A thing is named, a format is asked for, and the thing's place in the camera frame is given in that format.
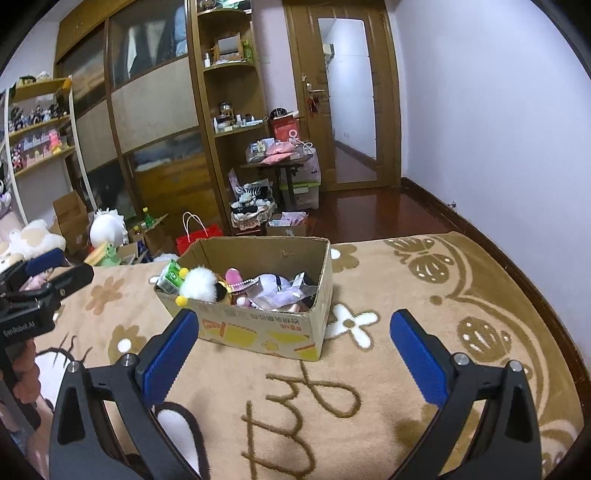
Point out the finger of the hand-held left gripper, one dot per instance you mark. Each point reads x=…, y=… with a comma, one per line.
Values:
x=74, y=277
x=46, y=261

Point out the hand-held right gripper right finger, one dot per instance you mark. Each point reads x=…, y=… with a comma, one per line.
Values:
x=418, y=360

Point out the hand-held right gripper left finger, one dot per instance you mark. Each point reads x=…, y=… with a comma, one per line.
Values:
x=168, y=357

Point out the white black plush toy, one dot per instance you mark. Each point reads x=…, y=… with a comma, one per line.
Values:
x=201, y=284

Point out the green packet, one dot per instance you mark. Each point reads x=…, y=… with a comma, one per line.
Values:
x=170, y=277

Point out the purple plush doll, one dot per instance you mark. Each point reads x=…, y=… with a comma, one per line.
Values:
x=268, y=282

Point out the silver packet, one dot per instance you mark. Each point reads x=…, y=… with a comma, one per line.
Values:
x=302, y=281

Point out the person's left hand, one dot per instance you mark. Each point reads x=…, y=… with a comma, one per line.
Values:
x=25, y=374

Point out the large white brown plush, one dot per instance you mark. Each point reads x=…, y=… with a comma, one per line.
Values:
x=32, y=240

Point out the green frog toy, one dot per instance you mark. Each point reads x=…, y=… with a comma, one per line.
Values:
x=106, y=256

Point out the brown empty cardboard box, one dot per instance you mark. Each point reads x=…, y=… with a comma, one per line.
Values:
x=69, y=217

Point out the white round plush toy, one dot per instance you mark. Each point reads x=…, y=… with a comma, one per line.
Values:
x=107, y=228

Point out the beige patterned blanket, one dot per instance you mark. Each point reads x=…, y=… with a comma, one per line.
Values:
x=415, y=300

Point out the cardboard box with bottle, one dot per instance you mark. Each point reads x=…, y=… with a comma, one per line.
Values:
x=154, y=240

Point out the green bottle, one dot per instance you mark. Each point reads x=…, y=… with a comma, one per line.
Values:
x=147, y=219

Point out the row of figurines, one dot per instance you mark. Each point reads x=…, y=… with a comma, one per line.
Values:
x=37, y=138

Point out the red paper bag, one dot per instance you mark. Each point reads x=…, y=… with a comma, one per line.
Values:
x=198, y=237

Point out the cardboard box of pink packets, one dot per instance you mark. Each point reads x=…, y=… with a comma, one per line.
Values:
x=286, y=227

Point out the pile of socks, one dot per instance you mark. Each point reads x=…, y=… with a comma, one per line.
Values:
x=251, y=196

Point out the wooden wardrobe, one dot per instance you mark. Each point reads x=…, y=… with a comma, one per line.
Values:
x=152, y=106

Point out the small dark wooden table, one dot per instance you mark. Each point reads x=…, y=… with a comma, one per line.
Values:
x=288, y=182

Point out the pile of pink packets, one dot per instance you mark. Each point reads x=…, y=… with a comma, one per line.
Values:
x=279, y=152

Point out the red box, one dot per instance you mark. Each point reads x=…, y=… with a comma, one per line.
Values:
x=284, y=129

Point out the black round tin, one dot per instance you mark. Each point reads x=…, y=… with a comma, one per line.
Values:
x=277, y=113

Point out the wooden corner shelf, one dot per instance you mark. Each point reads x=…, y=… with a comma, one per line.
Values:
x=231, y=67

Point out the red key tassel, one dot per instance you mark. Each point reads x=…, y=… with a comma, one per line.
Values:
x=314, y=104

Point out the wooden door with glass panel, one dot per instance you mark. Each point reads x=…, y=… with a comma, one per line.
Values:
x=302, y=46

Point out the white shelf frame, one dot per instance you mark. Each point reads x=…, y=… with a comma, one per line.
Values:
x=81, y=152

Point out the yellow wall shelf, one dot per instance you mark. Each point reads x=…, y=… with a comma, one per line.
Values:
x=37, y=90

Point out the wooden photo frame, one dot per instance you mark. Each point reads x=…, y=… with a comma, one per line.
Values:
x=227, y=46

